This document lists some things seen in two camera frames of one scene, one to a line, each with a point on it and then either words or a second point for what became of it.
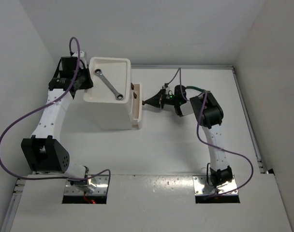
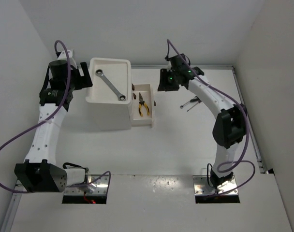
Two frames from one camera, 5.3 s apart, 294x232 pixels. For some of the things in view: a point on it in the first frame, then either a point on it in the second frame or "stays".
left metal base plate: [101, 181] stays
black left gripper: [88, 83] stays
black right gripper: [159, 98] to [164, 86]
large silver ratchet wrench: [119, 96] stays
